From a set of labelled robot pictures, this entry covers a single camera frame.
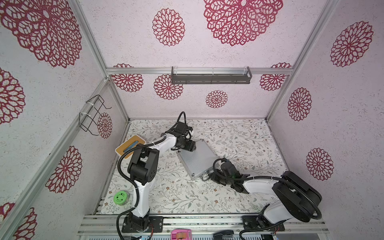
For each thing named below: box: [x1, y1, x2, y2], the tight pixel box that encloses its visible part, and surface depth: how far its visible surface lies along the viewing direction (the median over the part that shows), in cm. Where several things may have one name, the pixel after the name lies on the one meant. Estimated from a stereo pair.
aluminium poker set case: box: [176, 140, 218, 181], surface depth 96 cm
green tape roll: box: [113, 190, 130, 206], surface depth 79 cm
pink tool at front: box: [170, 229, 192, 240], surface depth 69 cm
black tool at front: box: [213, 230, 234, 240], surface depth 71 cm
